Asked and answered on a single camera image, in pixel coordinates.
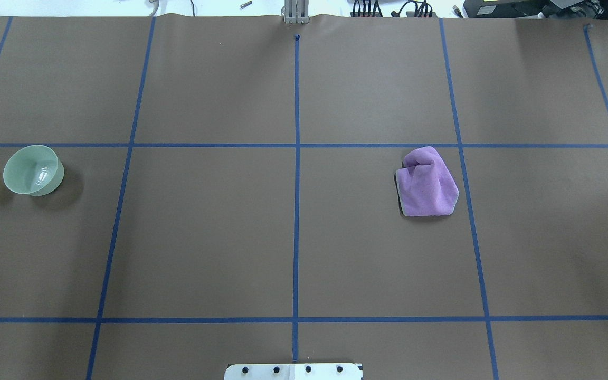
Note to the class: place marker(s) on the purple cloth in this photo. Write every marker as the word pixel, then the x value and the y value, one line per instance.
pixel 424 185

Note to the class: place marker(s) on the black monitor equipment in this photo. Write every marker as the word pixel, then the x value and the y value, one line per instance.
pixel 546 9

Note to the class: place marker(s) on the aluminium frame post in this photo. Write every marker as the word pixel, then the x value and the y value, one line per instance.
pixel 296 12

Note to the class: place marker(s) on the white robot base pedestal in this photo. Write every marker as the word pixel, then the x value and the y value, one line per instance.
pixel 295 371

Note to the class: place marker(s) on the light green bowl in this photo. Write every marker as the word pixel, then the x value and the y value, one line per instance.
pixel 35 170

